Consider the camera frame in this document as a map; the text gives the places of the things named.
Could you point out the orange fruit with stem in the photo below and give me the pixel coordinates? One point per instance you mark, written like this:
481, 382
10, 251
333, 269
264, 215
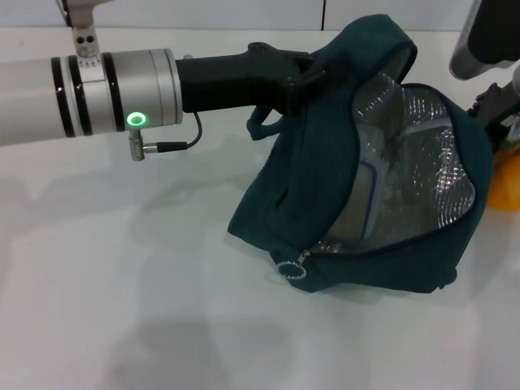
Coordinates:
508, 187

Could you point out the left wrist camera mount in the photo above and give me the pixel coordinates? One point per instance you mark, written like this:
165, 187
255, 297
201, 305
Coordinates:
83, 24

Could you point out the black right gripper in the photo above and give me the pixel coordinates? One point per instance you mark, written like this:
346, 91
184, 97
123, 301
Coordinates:
501, 101

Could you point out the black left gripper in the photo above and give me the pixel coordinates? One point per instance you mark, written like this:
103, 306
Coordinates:
227, 81

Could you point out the dark teal insulated bag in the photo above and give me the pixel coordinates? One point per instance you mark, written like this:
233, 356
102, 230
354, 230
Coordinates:
308, 162

